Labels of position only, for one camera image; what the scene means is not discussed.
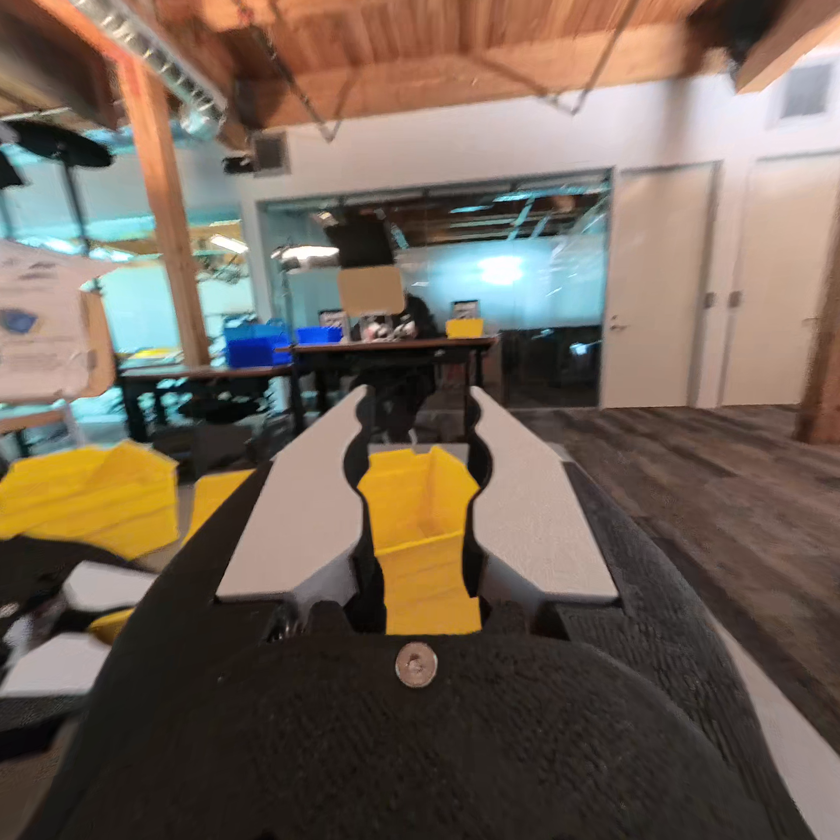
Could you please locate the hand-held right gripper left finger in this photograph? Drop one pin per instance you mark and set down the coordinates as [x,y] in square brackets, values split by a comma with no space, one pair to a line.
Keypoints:
[295,512]

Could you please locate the studio lamp on stand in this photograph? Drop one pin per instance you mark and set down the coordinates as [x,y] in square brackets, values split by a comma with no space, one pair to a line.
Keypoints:
[302,254]

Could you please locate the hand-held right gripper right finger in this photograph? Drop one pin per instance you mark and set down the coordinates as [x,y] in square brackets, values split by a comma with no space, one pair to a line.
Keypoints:
[538,518]

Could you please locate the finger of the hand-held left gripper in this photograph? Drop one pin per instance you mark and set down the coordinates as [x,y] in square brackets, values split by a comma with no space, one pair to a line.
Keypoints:
[108,586]
[52,666]

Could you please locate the glass partition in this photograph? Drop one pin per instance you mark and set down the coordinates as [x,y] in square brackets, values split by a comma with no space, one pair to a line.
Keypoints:
[525,262]

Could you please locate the silver ventilation duct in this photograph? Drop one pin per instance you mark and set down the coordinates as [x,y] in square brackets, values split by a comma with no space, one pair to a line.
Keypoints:
[164,72]

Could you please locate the yellow plastic bin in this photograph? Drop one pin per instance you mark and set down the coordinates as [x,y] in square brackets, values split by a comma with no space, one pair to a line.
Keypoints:
[92,492]
[213,499]
[420,544]

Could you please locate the instruction sheet on wooden board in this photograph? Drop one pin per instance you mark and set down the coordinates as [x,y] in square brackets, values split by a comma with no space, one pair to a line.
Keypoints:
[46,321]

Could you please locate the dark work table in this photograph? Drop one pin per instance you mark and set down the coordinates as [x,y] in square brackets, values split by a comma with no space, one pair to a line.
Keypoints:
[197,374]
[394,346]

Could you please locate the small black wall camera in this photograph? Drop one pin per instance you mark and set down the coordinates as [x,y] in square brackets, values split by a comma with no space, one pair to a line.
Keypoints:
[237,164]

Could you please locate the small yellow bin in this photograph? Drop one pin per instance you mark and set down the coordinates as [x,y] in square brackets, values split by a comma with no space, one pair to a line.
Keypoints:
[464,329]

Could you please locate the framed printed tag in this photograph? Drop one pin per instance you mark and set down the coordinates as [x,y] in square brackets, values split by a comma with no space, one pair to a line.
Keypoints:
[334,318]
[465,310]

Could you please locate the black overhead rig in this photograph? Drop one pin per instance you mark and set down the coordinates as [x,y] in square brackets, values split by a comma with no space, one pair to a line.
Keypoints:
[62,141]

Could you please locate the small blue bin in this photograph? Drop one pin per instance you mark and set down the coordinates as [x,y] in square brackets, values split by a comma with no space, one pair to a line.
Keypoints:
[318,335]

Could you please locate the black hanging panel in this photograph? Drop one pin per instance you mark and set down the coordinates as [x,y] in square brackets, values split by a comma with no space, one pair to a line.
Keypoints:
[359,243]

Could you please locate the large blue bin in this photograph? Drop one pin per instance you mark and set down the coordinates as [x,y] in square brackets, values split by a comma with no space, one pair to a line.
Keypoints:
[253,348]

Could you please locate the white door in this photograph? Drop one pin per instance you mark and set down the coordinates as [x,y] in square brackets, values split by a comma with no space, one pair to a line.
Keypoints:
[781,275]
[656,282]

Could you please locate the wooden post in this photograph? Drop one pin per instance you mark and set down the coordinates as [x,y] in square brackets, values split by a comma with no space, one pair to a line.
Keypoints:
[823,367]
[167,223]

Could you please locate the wall vent grille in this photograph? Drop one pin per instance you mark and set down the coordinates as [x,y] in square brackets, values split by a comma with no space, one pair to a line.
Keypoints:
[271,153]
[804,90]

